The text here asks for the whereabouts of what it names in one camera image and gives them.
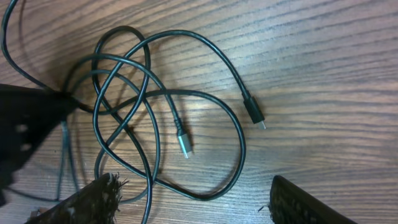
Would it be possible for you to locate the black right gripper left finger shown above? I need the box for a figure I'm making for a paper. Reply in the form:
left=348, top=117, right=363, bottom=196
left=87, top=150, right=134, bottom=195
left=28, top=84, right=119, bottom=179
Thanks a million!
left=26, top=173, right=127, bottom=224

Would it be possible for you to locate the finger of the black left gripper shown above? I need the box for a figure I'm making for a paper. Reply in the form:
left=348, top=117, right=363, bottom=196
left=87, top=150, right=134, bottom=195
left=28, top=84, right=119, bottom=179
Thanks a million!
left=1, top=84, right=78, bottom=190

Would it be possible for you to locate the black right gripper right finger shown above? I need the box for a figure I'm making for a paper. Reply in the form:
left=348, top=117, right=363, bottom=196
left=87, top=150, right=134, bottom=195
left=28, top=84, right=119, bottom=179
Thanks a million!
left=268, top=175, right=356, bottom=224

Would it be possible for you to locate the black USB-C cable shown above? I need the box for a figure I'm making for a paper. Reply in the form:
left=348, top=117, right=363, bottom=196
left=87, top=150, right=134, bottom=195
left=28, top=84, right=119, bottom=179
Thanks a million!
left=91, top=29, right=267, bottom=224

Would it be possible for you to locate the thin black cable silver plug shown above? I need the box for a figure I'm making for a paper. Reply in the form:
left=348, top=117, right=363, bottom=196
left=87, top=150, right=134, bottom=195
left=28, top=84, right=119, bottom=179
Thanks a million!
left=62, top=54, right=196, bottom=204

